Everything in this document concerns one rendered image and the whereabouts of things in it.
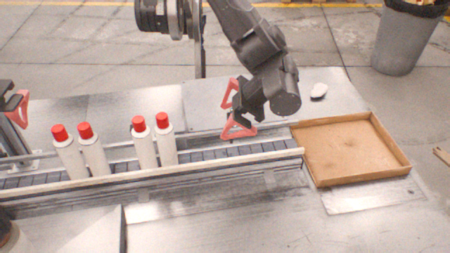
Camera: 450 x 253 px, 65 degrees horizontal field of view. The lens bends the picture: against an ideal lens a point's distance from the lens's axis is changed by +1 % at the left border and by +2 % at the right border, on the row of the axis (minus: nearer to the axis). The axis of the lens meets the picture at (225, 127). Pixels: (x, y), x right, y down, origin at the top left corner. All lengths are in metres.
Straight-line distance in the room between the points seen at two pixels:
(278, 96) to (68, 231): 0.67
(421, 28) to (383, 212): 2.03
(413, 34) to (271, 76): 2.41
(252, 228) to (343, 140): 0.47
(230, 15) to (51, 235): 0.72
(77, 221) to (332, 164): 0.77
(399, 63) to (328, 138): 1.93
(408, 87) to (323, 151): 1.97
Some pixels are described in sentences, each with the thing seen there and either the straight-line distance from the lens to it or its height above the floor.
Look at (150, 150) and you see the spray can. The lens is 1.00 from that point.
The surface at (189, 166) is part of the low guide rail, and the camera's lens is 1.04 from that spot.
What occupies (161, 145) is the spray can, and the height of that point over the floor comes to 1.00.
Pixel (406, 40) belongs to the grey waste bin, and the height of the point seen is 0.33.
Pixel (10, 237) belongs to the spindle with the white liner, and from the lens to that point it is 0.85.
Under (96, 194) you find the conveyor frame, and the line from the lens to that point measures 1.10.
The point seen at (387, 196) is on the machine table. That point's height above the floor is 0.83.
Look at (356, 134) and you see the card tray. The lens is 1.31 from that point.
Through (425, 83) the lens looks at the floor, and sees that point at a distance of 3.22.
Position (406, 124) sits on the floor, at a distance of 2.77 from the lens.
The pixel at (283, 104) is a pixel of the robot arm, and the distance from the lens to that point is 0.63.
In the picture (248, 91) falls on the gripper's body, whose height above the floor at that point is 1.27.
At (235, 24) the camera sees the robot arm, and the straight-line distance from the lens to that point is 0.64.
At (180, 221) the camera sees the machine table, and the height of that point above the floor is 0.83.
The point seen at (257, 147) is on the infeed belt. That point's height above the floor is 0.88.
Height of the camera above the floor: 1.71
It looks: 44 degrees down
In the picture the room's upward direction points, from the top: straight up
